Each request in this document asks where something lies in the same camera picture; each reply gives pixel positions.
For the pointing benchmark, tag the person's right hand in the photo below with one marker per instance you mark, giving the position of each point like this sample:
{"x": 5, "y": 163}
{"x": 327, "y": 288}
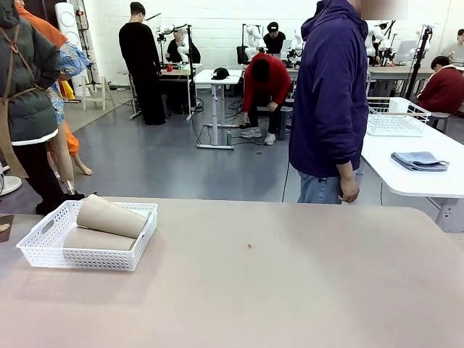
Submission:
{"x": 349, "y": 188}

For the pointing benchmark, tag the blue grey towel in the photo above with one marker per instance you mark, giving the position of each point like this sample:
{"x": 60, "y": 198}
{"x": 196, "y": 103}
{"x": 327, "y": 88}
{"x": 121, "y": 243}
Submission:
{"x": 417, "y": 161}

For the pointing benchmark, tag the tall pale green cup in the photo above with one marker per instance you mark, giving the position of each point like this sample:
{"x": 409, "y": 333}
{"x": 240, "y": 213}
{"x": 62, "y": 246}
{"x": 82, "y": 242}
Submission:
{"x": 148, "y": 214}

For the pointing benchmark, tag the tall brown cup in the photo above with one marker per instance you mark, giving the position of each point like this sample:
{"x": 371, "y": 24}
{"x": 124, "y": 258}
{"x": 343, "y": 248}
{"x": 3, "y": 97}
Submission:
{"x": 98, "y": 239}
{"x": 108, "y": 217}

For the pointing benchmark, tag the white plastic basket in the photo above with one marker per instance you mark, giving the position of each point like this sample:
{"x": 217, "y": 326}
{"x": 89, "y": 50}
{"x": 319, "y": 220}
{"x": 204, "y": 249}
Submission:
{"x": 90, "y": 259}

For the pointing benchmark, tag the person's right forearm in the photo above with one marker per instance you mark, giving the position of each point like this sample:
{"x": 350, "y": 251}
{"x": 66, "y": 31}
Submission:
{"x": 345, "y": 168}

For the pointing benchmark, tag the white rounded table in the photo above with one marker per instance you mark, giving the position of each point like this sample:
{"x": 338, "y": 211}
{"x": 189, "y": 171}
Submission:
{"x": 409, "y": 181}

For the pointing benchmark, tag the grey plastic stool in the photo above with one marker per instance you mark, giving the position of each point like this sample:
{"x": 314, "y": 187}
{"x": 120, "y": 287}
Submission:
{"x": 284, "y": 123}

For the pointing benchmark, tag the white cup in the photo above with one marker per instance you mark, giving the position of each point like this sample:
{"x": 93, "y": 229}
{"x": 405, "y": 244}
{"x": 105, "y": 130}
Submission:
{"x": 398, "y": 105}

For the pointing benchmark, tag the person in purple jacket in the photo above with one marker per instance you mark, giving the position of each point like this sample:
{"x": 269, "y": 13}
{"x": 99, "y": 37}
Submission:
{"x": 326, "y": 90}

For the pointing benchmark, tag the white round stool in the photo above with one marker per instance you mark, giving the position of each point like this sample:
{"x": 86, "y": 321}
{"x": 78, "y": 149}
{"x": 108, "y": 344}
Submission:
{"x": 440, "y": 116}

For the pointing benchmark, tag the long grey workbench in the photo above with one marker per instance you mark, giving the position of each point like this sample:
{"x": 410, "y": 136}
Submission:
{"x": 391, "y": 72}

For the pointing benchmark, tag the grey bottle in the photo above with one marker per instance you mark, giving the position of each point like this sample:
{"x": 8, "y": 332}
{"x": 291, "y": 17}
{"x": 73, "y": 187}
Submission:
{"x": 229, "y": 138}

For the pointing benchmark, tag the person in dark red sweater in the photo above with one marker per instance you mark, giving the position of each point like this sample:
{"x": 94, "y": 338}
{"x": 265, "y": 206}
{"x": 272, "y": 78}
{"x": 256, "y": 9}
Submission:
{"x": 442, "y": 90}

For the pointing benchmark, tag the person in red hoodie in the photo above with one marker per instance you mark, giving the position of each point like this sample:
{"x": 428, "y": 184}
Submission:
{"x": 268, "y": 79}

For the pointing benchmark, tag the white laptop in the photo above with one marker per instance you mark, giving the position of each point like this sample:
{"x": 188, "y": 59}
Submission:
{"x": 404, "y": 50}

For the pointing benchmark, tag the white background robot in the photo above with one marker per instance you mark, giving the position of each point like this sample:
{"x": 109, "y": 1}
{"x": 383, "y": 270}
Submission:
{"x": 298, "y": 43}
{"x": 253, "y": 36}
{"x": 166, "y": 28}
{"x": 375, "y": 34}

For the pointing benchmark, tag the person in black top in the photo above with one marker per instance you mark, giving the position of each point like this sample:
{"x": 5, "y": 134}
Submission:
{"x": 274, "y": 40}

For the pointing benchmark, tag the black case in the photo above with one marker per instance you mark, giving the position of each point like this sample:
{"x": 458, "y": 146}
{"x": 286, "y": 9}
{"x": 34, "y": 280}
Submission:
{"x": 242, "y": 54}

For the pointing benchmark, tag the black cap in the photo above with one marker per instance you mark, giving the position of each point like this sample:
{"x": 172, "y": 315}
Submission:
{"x": 220, "y": 73}

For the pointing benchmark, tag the person in grey sweater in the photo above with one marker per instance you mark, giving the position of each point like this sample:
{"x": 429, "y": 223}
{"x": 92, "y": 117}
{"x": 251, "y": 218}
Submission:
{"x": 456, "y": 49}

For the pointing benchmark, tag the white height adjustable desk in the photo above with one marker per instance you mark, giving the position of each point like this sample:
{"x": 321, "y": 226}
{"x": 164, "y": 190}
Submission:
{"x": 206, "y": 76}

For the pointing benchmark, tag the wooden top workbench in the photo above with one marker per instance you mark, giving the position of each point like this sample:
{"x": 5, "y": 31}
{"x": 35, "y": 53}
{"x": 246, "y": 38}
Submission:
{"x": 181, "y": 74}

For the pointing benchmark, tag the black pole stand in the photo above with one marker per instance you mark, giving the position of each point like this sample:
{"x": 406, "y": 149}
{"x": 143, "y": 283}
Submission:
{"x": 189, "y": 54}

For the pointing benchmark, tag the person in black vest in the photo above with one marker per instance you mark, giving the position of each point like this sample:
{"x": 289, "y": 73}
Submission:
{"x": 174, "y": 52}

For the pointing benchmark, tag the person in black clothes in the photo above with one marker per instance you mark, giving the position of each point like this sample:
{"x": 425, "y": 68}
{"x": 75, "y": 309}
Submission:
{"x": 139, "y": 54}

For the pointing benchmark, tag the white wooden step stool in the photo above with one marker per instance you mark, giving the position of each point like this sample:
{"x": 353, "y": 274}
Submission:
{"x": 104, "y": 90}

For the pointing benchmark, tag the dark metal ladder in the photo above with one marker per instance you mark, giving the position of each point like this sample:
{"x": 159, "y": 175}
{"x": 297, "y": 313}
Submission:
{"x": 84, "y": 25}

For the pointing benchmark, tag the white tower fan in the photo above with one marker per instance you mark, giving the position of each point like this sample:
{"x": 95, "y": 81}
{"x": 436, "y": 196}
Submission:
{"x": 69, "y": 21}

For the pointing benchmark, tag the mannequin in orange clothes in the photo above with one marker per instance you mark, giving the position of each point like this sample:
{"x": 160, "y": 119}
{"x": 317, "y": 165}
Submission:
{"x": 47, "y": 32}

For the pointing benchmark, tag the white round stand base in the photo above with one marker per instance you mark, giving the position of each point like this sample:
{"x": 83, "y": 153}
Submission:
{"x": 9, "y": 185}

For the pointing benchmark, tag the mannequin in green jacket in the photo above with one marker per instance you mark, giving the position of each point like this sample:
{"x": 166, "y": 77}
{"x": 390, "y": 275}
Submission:
{"x": 29, "y": 54}

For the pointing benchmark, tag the black camera tripod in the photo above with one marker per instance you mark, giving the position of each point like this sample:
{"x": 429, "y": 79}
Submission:
{"x": 420, "y": 58}

